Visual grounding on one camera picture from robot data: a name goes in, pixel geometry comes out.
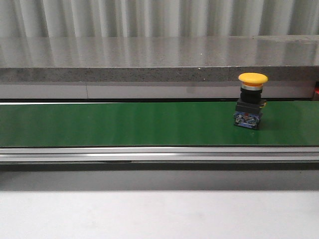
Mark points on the grey speckled stone counter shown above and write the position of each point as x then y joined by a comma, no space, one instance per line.
89,68

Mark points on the yellow mushroom push button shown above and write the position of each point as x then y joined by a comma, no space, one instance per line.
248,110

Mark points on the green conveyor belt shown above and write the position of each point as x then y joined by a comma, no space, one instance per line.
155,124

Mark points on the white pleated curtain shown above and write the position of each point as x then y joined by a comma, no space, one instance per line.
162,18

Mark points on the aluminium conveyor frame rail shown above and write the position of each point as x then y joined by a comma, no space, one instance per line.
159,154

